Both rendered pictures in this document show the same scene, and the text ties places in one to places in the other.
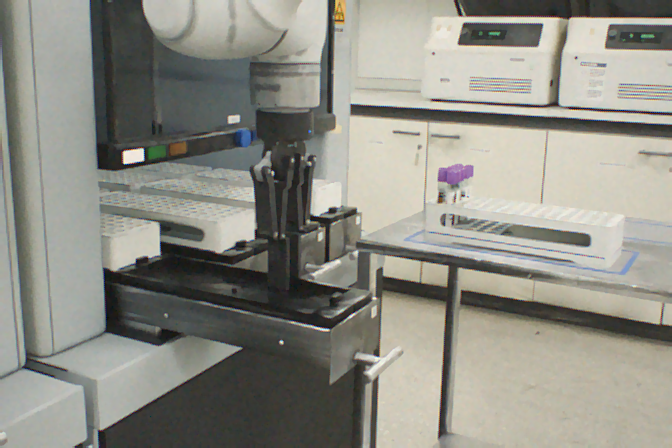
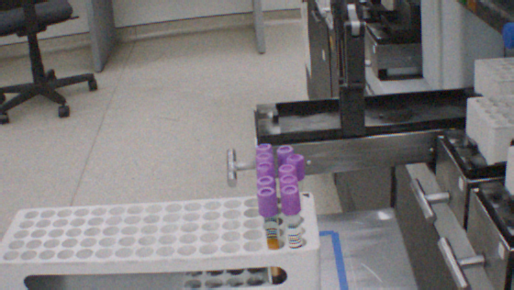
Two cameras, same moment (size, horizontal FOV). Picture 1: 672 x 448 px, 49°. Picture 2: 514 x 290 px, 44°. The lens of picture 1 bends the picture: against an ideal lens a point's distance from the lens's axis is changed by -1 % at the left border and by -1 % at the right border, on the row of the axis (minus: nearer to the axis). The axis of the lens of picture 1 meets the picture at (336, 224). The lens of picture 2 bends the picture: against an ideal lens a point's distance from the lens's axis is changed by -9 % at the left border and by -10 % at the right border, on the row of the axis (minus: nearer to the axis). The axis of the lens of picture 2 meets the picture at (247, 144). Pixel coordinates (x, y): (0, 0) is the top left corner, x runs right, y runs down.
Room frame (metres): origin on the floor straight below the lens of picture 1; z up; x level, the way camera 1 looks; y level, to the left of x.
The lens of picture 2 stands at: (1.68, -0.45, 1.20)
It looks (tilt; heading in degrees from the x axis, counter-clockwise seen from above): 25 degrees down; 153
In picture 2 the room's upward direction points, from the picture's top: 6 degrees counter-clockwise
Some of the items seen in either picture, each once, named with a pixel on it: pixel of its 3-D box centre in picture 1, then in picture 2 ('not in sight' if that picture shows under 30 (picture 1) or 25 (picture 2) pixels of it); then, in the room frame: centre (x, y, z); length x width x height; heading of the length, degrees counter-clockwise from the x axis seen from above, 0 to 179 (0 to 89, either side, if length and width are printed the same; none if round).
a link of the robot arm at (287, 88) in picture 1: (284, 87); not in sight; (0.97, 0.07, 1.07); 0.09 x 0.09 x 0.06
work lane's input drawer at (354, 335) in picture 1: (157, 289); (463, 124); (1.02, 0.26, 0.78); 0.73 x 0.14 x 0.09; 63
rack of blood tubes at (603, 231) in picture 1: (521, 227); (155, 257); (1.16, -0.29, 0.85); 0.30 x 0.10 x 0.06; 60
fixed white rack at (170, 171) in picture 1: (145, 178); not in sight; (1.62, 0.42, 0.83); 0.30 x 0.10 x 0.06; 63
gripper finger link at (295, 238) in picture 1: (290, 257); (353, 110); (0.99, 0.06, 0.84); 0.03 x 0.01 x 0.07; 63
